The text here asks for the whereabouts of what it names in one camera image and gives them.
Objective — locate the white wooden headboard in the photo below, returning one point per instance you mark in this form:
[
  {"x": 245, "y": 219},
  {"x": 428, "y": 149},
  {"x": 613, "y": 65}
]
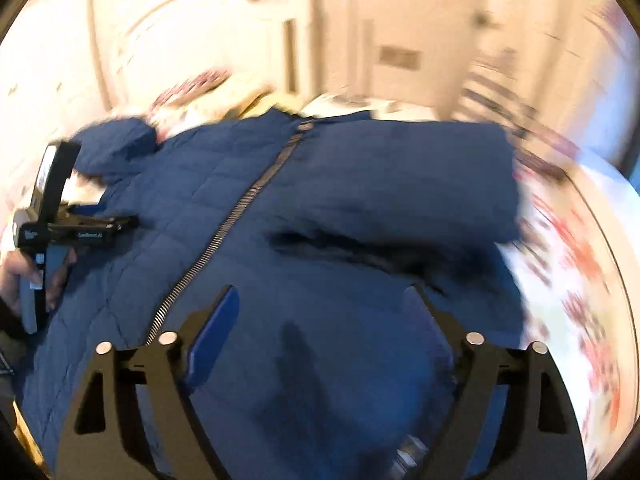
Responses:
[{"x": 272, "y": 41}]

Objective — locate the purple patterned pillow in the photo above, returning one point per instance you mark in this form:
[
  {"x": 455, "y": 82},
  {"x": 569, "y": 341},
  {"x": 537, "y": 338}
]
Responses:
[{"x": 190, "y": 89}]

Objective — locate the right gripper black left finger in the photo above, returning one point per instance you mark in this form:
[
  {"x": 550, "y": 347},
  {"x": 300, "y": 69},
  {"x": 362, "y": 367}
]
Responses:
[{"x": 132, "y": 418}]

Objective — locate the person's left hand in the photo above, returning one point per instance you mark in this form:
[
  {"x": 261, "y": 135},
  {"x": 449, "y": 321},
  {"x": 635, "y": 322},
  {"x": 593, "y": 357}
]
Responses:
[{"x": 17, "y": 268}]

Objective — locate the patterned cream curtain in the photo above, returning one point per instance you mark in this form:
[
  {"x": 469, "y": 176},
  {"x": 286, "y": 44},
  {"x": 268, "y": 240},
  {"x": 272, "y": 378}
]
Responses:
[{"x": 561, "y": 75}]

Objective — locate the floral bed quilt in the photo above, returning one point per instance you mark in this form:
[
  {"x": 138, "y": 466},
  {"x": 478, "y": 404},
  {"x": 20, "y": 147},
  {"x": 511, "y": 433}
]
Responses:
[{"x": 565, "y": 269}]

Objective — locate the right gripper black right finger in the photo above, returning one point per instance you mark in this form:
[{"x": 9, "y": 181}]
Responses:
[{"x": 510, "y": 417}]

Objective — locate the navy blue puffer jacket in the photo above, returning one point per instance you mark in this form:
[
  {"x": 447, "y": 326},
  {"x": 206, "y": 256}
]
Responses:
[{"x": 300, "y": 259}]

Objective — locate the white nightstand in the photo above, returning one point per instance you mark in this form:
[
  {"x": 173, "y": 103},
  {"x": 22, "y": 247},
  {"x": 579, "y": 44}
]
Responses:
[{"x": 330, "y": 105}]

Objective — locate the brass wall switch plate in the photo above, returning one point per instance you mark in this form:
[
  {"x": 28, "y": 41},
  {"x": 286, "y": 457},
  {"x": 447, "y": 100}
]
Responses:
[{"x": 398, "y": 57}]

